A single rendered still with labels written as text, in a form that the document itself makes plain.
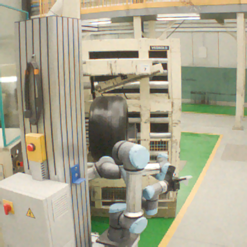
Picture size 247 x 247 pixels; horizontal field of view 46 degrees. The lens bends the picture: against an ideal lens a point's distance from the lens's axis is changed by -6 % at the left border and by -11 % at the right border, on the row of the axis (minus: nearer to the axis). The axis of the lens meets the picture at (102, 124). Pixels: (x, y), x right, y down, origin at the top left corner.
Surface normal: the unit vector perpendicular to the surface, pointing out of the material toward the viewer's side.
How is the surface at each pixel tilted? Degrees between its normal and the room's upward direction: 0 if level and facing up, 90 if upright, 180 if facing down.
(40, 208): 90
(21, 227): 90
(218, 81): 90
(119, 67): 90
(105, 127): 73
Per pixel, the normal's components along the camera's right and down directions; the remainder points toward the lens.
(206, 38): -0.47, 0.21
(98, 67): -0.14, 0.22
